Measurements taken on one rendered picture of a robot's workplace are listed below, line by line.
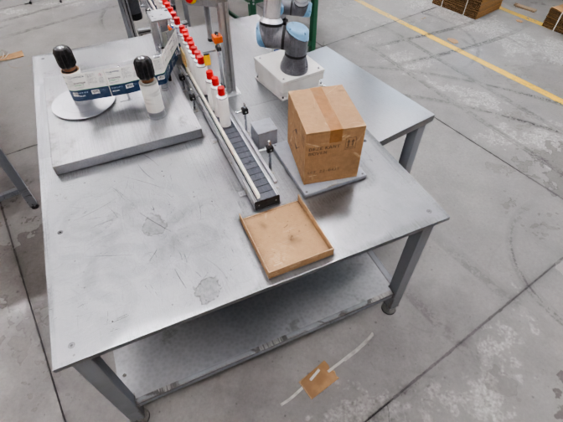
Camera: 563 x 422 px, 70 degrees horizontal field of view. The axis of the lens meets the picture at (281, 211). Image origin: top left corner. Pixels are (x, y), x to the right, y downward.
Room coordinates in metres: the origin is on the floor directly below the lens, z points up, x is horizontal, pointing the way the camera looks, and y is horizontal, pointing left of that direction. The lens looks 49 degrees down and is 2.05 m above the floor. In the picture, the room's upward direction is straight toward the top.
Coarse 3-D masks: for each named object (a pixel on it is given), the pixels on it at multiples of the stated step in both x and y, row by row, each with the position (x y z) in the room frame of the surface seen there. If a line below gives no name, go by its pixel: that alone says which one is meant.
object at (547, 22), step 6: (558, 6) 4.68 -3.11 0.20; (552, 12) 4.60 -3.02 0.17; (558, 12) 4.55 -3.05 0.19; (546, 18) 4.64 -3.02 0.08; (552, 18) 4.57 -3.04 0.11; (558, 18) 4.53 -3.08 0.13; (546, 24) 4.61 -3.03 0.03; (552, 24) 4.55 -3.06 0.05; (558, 24) 4.51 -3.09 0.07; (552, 30) 4.51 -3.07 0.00; (558, 30) 4.48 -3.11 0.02
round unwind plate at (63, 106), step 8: (64, 96) 1.81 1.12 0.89; (112, 96) 1.81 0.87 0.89; (56, 104) 1.74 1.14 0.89; (64, 104) 1.74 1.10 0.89; (72, 104) 1.74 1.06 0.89; (88, 104) 1.74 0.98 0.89; (96, 104) 1.74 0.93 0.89; (104, 104) 1.74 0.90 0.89; (56, 112) 1.67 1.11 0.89; (64, 112) 1.67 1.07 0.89; (72, 112) 1.67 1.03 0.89; (80, 112) 1.67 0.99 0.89; (88, 112) 1.67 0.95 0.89; (96, 112) 1.67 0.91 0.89
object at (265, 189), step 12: (204, 96) 1.83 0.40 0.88; (228, 132) 1.53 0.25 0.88; (240, 144) 1.44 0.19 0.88; (240, 156) 1.36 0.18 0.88; (252, 156) 1.36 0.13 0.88; (252, 168) 1.27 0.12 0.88; (252, 180) 1.20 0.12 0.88; (264, 180) 1.20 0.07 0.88; (252, 192) 1.14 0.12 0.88; (264, 192) 1.14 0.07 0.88
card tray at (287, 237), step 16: (272, 208) 1.08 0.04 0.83; (288, 208) 1.08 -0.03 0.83; (304, 208) 1.07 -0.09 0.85; (256, 224) 1.00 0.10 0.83; (272, 224) 1.00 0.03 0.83; (288, 224) 1.00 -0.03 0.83; (304, 224) 1.00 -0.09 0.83; (256, 240) 0.92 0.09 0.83; (272, 240) 0.92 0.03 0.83; (288, 240) 0.92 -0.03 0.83; (304, 240) 0.92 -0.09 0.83; (320, 240) 0.92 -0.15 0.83; (272, 256) 0.85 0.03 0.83; (288, 256) 0.85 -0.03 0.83; (304, 256) 0.85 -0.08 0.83; (320, 256) 0.84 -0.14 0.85; (272, 272) 0.76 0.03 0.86
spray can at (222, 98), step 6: (222, 90) 1.57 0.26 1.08; (216, 96) 1.58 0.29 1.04; (222, 96) 1.57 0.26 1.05; (222, 102) 1.56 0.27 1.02; (228, 102) 1.58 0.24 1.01; (222, 108) 1.56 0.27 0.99; (228, 108) 1.57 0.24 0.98; (222, 114) 1.56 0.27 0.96; (228, 114) 1.57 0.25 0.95; (222, 120) 1.56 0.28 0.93; (228, 120) 1.57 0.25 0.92; (222, 126) 1.56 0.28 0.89; (228, 126) 1.56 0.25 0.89
